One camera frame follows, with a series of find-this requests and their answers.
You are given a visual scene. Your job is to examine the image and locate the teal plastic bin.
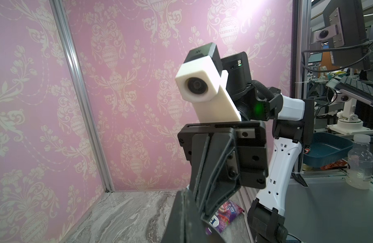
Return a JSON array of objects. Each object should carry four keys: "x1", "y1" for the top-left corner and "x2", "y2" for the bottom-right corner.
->
[{"x1": 303, "y1": 132, "x2": 353, "y2": 168}]

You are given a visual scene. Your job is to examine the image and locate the neighbouring white robot arm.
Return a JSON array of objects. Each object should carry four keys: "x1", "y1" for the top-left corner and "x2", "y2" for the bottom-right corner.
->
[{"x1": 326, "y1": 90, "x2": 373, "y2": 136}]

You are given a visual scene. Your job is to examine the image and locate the purple candy bag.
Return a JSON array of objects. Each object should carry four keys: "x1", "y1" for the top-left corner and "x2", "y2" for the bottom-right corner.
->
[{"x1": 208, "y1": 199, "x2": 245, "y2": 234}]

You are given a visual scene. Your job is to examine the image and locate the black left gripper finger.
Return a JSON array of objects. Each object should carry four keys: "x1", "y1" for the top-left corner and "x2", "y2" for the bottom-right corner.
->
[{"x1": 161, "y1": 188, "x2": 225, "y2": 243}]

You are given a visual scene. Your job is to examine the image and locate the black computer monitor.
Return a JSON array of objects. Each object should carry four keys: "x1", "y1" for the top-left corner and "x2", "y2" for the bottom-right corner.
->
[{"x1": 311, "y1": 0, "x2": 371, "y2": 70}]

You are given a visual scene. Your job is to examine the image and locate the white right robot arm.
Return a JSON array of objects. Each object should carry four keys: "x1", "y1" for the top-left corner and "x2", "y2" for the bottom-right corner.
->
[{"x1": 175, "y1": 44, "x2": 313, "y2": 243}]

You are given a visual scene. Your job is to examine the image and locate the aluminium corner wall profile right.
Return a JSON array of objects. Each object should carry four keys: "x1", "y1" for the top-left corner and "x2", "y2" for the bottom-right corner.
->
[{"x1": 49, "y1": 0, "x2": 115, "y2": 192}]

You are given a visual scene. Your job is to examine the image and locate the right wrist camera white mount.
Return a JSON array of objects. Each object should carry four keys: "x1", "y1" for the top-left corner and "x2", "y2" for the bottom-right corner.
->
[{"x1": 175, "y1": 43, "x2": 242, "y2": 123}]

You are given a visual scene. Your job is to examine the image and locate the clear plastic bottle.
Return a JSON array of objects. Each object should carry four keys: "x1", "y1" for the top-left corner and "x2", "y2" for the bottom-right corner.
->
[{"x1": 346, "y1": 134, "x2": 373, "y2": 190}]

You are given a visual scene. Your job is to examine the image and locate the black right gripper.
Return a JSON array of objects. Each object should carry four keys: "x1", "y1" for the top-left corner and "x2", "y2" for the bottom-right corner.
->
[{"x1": 178, "y1": 121, "x2": 268, "y2": 221}]

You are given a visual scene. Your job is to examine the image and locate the black keyboard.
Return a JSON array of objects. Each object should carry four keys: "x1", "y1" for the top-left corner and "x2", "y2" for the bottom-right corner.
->
[{"x1": 326, "y1": 76, "x2": 373, "y2": 107}]

